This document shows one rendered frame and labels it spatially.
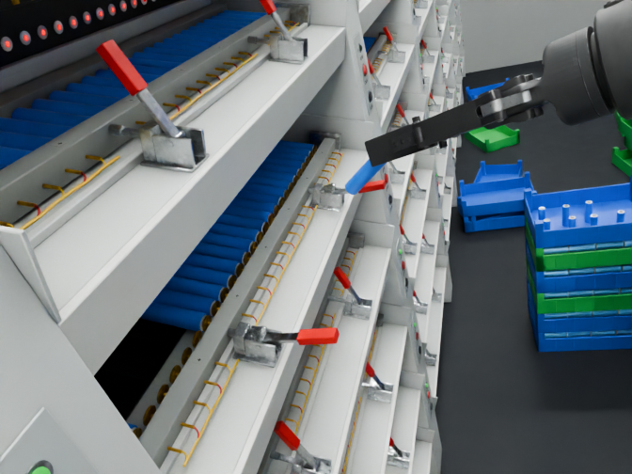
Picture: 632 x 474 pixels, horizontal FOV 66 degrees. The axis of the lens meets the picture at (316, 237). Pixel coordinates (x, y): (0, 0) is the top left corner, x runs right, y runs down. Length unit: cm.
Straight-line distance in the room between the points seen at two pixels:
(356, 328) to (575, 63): 46
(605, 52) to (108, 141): 37
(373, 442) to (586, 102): 60
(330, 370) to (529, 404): 98
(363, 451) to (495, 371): 89
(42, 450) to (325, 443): 42
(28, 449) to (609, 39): 44
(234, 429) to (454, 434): 116
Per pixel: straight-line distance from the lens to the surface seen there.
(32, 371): 24
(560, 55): 47
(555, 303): 159
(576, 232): 145
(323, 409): 65
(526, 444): 151
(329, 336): 41
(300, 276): 54
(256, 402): 43
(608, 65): 44
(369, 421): 87
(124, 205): 32
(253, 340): 44
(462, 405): 158
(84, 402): 26
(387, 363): 95
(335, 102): 79
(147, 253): 30
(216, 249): 55
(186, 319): 48
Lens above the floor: 125
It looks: 30 degrees down
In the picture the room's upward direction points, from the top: 17 degrees counter-clockwise
